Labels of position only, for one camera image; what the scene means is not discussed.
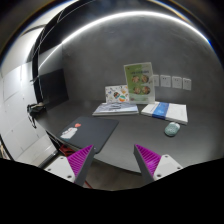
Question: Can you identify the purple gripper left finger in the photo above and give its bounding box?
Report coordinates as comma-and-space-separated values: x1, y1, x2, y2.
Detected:
45, 144, 96, 187

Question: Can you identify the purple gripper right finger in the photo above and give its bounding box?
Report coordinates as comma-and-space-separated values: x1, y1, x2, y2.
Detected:
133, 143, 184, 186

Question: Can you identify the black mouse pad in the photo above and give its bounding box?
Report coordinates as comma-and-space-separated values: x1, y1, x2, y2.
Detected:
57, 116, 119, 153

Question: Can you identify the light green computer mouse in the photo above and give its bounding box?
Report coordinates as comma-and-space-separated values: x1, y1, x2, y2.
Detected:
164, 122, 180, 137

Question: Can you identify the white and blue book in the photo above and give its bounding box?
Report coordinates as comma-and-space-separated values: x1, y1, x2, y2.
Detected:
141, 102, 188, 125

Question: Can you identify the grey magazine lying flat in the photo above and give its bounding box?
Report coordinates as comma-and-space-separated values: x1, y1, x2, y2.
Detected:
93, 103, 139, 116

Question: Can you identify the small colourful standing card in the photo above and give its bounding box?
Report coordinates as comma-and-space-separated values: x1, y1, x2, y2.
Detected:
105, 85, 129, 103

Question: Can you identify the green standing brochure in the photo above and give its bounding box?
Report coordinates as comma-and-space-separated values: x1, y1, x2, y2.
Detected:
124, 62, 155, 104

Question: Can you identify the black monitor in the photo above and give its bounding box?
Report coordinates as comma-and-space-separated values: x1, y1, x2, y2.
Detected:
36, 69, 69, 110

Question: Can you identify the white wall socket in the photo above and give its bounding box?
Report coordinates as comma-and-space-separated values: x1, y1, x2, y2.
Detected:
160, 75, 171, 87
172, 76, 183, 89
153, 75, 159, 87
183, 78, 192, 91

